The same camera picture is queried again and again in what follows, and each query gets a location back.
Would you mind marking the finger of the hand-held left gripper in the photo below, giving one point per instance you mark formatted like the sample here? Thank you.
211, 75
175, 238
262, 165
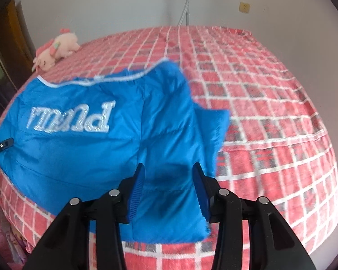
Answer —
0, 146

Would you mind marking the red brick-pattern bed sheet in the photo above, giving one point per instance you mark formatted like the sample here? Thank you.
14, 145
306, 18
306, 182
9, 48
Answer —
270, 118

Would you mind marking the blue puffer jacket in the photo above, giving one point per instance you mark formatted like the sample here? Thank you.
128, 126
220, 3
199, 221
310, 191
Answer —
107, 129

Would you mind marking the wooden cabinet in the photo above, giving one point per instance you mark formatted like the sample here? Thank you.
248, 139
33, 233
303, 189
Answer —
2, 50

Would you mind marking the pink plush unicorn toy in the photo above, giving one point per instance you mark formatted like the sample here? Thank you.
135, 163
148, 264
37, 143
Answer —
55, 51

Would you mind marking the yellowed wall socket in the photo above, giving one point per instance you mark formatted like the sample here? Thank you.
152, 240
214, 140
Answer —
244, 6

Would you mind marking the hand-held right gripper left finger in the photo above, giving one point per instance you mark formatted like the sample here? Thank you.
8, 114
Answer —
134, 195

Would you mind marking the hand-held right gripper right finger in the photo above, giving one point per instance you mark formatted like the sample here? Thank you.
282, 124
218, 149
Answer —
202, 192

